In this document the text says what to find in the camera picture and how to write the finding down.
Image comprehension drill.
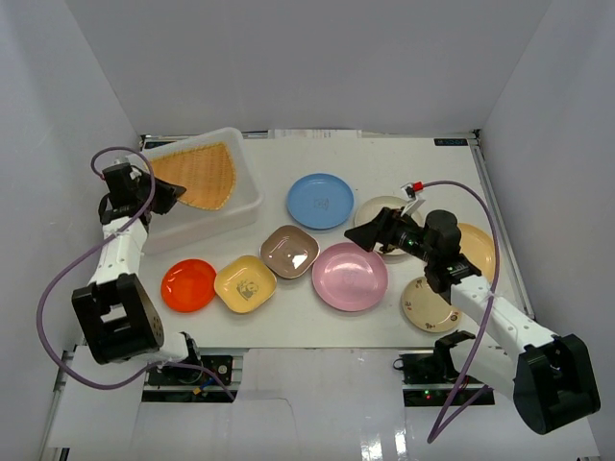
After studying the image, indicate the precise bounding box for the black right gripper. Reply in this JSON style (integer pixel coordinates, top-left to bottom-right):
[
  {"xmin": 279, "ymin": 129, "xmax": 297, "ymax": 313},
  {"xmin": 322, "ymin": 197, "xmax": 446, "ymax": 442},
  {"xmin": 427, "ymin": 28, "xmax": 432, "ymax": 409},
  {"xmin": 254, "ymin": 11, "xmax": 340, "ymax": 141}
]
[{"xmin": 344, "ymin": 207, "xmax": 436, "ymax": 265}]

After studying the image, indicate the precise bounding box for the cream white round plate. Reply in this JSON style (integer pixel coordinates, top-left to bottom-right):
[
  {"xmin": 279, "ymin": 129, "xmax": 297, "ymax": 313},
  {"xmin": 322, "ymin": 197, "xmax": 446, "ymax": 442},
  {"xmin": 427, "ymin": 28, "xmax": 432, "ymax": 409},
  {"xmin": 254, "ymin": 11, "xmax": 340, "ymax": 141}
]
[{"xmin": 354, "ymin": 196, "xmax": 424, "ymax": 227}]

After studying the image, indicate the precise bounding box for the woven bamboo fan tray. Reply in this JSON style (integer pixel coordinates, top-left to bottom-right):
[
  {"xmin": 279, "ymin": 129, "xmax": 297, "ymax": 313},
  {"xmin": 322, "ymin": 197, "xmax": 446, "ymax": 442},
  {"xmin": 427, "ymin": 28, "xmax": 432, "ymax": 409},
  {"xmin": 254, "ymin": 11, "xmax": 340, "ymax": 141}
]
[{"xmin": 151, "ymin": 142, "xmax": 236, "ymax": 211}]

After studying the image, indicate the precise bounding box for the blue round plate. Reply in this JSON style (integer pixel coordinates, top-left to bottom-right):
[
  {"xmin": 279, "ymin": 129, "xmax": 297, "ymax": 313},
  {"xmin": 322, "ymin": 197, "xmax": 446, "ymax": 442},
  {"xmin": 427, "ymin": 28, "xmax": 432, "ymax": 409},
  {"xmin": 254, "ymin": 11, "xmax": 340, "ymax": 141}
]
[{"xmin": 286, "ymin": 173, "xmax": 355, "ymax": 231}]

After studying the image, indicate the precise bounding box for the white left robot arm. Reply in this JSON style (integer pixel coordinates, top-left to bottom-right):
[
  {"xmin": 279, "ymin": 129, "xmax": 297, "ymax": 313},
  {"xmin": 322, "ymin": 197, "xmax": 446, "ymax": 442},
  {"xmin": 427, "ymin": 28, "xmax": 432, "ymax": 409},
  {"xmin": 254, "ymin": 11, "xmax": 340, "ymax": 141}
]
[{"xmin": 72, "ymin": 162, "xmax": 204, "ymax": 383}]

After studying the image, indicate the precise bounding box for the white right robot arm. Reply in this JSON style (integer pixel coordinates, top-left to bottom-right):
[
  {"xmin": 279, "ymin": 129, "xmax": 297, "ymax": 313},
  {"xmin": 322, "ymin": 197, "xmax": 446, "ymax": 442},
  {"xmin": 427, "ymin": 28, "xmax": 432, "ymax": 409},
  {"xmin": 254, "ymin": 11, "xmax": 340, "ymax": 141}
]
[{"xmin": 344, "ymin": 207, "xmax": 601, "ymax": 435}]

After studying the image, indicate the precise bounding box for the white plastic bin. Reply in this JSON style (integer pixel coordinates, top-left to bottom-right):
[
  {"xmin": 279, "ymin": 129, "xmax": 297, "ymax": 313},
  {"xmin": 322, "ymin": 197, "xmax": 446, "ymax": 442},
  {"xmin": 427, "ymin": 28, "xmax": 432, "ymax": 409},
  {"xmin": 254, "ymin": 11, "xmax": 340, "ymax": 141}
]
[{"xmin": 143, "ymin": 128, "xmax": 264, "ymax": 255}]

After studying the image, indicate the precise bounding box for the pink round plate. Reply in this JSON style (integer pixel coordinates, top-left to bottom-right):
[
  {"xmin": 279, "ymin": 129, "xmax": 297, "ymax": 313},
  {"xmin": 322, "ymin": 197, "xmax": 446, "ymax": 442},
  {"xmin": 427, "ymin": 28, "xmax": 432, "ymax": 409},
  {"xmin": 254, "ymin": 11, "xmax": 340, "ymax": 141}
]
[{"xmin": 311, "ymin": 243, "xmax": 388, "ymax": 313}]

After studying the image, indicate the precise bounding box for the brown square plate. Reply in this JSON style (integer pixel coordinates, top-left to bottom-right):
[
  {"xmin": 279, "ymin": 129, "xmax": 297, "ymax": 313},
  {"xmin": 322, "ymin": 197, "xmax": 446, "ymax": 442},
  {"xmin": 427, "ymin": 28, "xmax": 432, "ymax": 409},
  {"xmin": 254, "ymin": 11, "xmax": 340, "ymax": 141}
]
[{"xmin": 259, "ymin": 225, "xmax": 320, "ymax": 279}]

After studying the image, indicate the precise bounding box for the beige floral round plate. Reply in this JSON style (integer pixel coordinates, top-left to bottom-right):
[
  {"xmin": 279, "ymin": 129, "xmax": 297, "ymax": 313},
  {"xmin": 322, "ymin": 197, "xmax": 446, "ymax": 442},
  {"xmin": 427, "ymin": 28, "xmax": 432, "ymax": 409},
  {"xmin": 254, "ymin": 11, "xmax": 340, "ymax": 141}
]
[{"xmin": 401, "ymin": 277, "xmax": 462, "ymax": 333}]

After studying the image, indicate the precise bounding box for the orange round plate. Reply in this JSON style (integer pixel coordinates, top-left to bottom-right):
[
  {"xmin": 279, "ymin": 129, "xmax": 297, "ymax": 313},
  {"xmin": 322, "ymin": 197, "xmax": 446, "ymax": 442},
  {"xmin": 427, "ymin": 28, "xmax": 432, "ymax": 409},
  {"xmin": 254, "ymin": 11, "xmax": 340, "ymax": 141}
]
[{"xmin": 160, "ymin": 258, "xmax": 216, "ymax": 313}]

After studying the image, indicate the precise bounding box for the yellow round plate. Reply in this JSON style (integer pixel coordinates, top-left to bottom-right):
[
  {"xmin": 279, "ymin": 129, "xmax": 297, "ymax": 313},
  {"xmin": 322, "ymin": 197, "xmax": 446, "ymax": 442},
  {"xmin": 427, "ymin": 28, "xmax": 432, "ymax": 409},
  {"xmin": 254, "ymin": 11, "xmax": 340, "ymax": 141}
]
[{"xmin": 457, "ymin": 223, "xmax": 495, "ymax": 281}]

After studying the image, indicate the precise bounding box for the yellow square panda plate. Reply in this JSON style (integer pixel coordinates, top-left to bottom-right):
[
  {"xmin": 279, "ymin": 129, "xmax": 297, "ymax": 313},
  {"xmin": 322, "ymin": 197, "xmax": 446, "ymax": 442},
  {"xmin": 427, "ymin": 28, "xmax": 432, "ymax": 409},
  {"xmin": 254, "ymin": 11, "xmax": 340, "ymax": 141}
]
[{"xmin": 214, "ymin": 255, "xmax": 277, "ymax": 314}]

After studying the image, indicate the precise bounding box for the paper sheet at back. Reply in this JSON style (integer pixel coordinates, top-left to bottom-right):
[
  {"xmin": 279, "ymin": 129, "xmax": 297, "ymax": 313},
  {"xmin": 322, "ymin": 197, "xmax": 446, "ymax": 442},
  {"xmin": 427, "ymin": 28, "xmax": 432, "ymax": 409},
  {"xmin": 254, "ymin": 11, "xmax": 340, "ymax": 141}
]
[{"xmin": 268, "ymin": 129, "xmax": 362, "ymax": 139}]

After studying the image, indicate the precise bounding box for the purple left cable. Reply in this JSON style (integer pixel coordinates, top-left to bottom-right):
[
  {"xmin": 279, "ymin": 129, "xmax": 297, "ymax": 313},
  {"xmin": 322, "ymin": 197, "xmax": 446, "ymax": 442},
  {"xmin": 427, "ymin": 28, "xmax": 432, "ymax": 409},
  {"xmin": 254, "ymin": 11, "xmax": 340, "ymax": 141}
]
[{"xmin": 36, "ymin": 146, "xmax": 235, "ymax": 400}]

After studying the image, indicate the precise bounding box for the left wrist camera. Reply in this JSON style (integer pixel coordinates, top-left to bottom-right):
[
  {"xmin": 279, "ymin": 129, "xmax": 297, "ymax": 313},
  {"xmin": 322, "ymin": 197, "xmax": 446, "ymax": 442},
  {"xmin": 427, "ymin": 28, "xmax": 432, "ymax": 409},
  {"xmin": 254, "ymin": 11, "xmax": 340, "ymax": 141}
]
[{"xmin": 111, "ymin": 154, "xmax": 146, "ymax": 169}]

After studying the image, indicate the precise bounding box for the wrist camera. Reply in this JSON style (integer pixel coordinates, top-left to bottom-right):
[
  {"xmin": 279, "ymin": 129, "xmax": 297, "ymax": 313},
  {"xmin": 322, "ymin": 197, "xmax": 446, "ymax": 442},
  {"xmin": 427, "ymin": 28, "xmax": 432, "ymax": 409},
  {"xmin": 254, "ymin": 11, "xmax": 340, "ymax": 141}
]
[
  {"xmin": 401, "ymin": 182, "xmax": 425, "ymax": 216},
  {"xmin": 111, "ymin": 154, "xmax": 146, "ymax": 169}
]

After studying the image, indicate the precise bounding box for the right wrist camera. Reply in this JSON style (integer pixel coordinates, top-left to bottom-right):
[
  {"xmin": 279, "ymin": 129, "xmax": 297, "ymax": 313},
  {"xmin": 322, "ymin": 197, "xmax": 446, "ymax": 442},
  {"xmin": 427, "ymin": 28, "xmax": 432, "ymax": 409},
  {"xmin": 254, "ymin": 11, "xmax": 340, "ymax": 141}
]
[{"xmin": 401, "ymin": 182, "xmax": 425, "ymax": 216}]

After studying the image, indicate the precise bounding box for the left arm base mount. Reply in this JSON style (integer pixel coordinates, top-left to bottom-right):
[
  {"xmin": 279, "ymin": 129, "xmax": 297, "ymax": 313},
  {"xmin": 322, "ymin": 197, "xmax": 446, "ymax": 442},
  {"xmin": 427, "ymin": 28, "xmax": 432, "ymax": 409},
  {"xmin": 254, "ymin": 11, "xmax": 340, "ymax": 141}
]
[{"xmin": 141, "ymin": 354, "xmax": 238, "ymax": 403}]

